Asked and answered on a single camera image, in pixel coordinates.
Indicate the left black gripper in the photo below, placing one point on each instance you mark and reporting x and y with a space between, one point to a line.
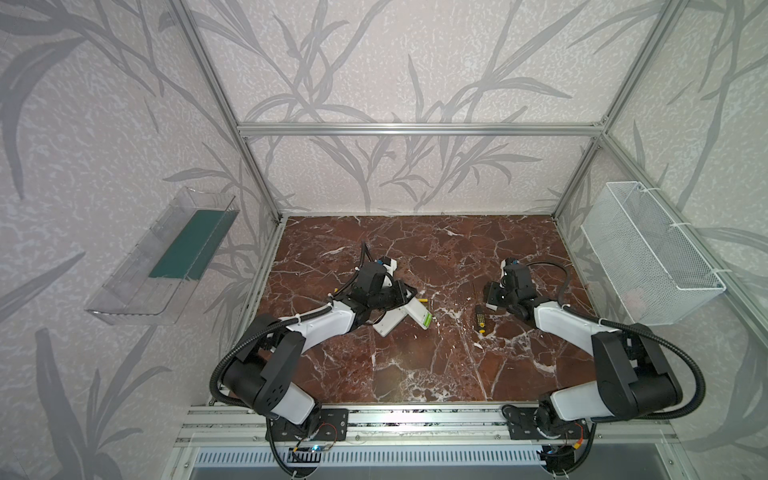
390 293

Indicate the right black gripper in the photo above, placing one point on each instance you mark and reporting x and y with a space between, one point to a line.
496 297

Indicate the white remote control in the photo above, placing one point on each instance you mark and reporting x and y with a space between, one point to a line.
417 310
389 321

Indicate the black yellow screwdriver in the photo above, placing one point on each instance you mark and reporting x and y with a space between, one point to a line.
479 312

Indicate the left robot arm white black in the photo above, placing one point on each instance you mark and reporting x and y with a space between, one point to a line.
258 372

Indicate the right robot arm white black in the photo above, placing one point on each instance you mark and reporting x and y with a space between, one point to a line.
638 374

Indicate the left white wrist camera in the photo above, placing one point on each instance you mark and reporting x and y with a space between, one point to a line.
389 264

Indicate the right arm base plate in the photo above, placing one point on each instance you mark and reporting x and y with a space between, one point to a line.
541 423

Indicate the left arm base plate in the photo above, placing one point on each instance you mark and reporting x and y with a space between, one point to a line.
323 425

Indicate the white wire mesh basket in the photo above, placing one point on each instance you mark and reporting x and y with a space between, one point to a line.
657 272

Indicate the aluminium mounting rail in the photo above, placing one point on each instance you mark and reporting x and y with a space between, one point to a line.
365 425

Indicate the clear plastic wall bin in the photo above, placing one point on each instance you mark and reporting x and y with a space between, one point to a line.
159 275

